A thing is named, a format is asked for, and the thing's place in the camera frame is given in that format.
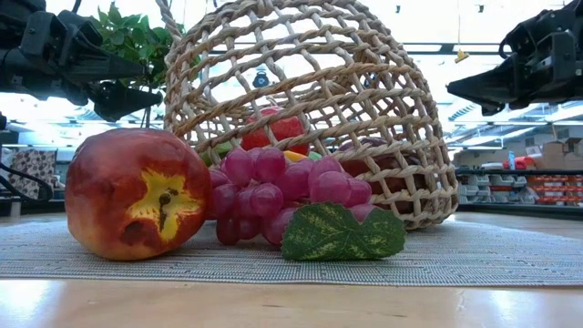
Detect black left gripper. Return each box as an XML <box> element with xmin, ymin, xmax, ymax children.
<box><xmin>0</xmin><ymin>0</ymin><xmax>164</xmax><ymax>123</ymax></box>

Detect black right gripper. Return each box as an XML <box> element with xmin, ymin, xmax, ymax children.
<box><xmin>445</xmin><ymin>0</ymin><xmax>583</xmax><ymax>118</ymax></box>

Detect green plastic apple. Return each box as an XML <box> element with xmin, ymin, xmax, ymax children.
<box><xmin>199</xmin><ymin>140</ymin><xmax>234</xmax><ymax>168</ymax></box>

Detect red apple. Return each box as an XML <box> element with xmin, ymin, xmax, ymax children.
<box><xmin>240</xmin><ymin>107</ymin><xmax>312</xmax><ymax>159</ymax></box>

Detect green leafy artificial plant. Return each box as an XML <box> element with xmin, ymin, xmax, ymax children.
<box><xmin>88</xmin><ymin>2</ymin><xmax>201</xmax><ymax>90</ymax></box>

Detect brown cardboard boxes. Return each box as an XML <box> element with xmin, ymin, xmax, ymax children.
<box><xmin>541</xmin><ymin>138</ymin><xmax>583</xmax><ymax>170</ymax></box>

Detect shelf with storage bins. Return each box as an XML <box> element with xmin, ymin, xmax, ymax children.
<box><xmin>455</xmin><ymin>168</ymin><xmax>583</xmax><ymax>206</ymax></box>

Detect dark red peach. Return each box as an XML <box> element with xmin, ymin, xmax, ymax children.
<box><xmin>64</xmin><ymin>127</ymin><xmax>213</xmax><ymax>262</ymax></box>

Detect patterned fabric bag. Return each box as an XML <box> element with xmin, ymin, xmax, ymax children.
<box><xmin>7</xmin><ymin>149</ymin><xmax>58</xmax><ymax>200</ymax></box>

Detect grey woven placemat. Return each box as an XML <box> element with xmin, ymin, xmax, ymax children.
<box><xmin>0</xmin><ymin>218</ymin><xmax>583</xmax><ymax>288</ymax></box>

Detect purple grape bunch with leaf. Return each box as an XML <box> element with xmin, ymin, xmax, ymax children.
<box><xmin>207</xmin><ymin>145</ymin><xmax>408</xmax><ymax>262</ymax></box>

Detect woven wicker basket with handles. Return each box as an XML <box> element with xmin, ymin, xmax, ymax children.
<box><xmin>154</xmin><ymin>0</ymin><xmax>460</xmax><ymax>231</ymax></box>

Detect black aluminium table frame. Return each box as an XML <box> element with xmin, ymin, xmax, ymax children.
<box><xmin>456</xmin><ymin>203</ymin><xmax>583</xmax><ymax>222</ymax></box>

